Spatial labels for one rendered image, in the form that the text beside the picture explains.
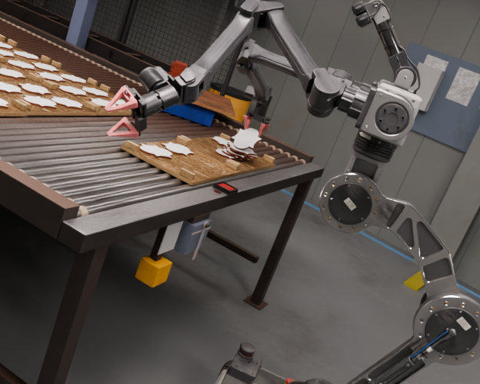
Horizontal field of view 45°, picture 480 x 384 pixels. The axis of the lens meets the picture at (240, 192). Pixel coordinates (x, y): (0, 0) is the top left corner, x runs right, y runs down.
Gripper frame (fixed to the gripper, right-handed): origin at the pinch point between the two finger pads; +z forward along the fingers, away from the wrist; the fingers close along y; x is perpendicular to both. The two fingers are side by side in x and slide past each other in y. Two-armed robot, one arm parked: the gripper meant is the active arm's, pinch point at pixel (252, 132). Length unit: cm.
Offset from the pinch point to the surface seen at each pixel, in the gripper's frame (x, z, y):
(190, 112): -28, 9, 50
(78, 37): -72, 3, 174
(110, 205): 115, 16, -11
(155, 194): 90, 16, -11
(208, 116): -33, 8, 41
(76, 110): 54, 13, 59
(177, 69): -37, -8, 71
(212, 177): 50, 14, -10
